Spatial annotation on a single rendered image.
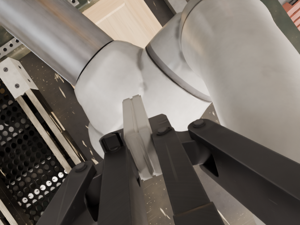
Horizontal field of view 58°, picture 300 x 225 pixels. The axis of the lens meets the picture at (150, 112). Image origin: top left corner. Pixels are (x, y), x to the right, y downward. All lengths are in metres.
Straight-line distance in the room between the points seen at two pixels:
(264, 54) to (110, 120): 0.27
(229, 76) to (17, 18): 0.36
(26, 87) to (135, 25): 0.42
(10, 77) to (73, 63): 0.60
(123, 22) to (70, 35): 0.58
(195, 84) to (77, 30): 0.19
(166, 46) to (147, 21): 0.63
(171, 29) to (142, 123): 0.22
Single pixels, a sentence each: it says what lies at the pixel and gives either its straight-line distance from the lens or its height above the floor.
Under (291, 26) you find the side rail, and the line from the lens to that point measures 1.06.
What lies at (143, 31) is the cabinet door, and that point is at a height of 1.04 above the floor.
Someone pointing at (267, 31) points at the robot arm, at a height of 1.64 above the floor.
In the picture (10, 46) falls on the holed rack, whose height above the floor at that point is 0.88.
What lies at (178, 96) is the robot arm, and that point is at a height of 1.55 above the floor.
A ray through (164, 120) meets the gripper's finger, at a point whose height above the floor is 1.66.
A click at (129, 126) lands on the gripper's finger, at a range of 0.15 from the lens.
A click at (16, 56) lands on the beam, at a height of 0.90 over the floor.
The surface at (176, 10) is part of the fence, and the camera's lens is 0.98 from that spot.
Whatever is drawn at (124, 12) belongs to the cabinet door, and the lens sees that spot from 1.00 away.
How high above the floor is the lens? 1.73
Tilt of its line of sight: 31 degrees down
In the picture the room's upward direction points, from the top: 145 degrees clockwise
